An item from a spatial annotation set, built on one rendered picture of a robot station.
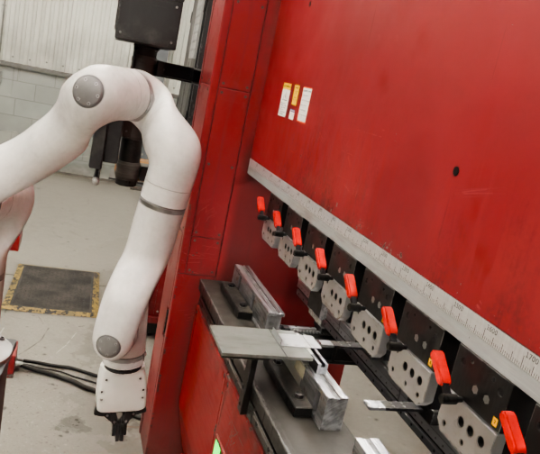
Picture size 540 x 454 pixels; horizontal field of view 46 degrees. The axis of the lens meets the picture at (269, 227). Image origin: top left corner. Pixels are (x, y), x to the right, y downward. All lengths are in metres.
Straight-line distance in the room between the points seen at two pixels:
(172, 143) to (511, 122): 0.58
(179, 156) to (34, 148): 0.30
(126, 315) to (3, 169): 0.38
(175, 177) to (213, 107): 1.34
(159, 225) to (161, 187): 0.07
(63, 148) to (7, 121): 7.49
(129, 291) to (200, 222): 1.39
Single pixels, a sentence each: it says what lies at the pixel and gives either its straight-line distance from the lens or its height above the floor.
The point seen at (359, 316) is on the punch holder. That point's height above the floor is 1.23.
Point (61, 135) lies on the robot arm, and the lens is 1.26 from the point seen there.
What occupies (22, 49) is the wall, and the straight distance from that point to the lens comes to 8.69.
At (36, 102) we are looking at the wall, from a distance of 8.67.
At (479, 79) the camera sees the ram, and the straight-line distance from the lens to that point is 1.24.
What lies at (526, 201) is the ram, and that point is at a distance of 1.08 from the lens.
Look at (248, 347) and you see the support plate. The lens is 1.77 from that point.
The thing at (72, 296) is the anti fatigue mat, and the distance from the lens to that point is 4.60.
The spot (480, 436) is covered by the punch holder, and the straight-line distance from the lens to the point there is 1.13.
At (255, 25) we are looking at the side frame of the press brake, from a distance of 2.51.
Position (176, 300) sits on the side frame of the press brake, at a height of 0.77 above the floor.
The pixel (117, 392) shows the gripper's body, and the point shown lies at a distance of 1.36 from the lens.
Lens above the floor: 1.71
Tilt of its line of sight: 13 degrees down
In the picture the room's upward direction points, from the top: 12 degrees clockwise
